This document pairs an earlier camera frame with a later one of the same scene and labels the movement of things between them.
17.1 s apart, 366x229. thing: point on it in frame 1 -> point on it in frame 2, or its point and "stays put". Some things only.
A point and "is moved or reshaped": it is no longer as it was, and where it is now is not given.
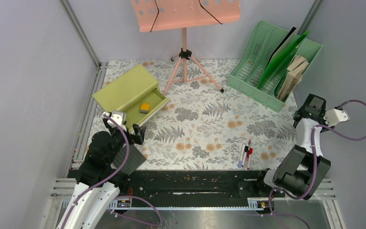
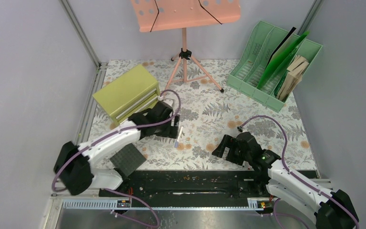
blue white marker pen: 239,164 is moved or reshaped
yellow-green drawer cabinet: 137,93 stays put
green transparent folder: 279,60 stays put
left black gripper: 138,138 -> 171,131
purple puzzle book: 293,78 stays put
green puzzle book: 281,83 stays put
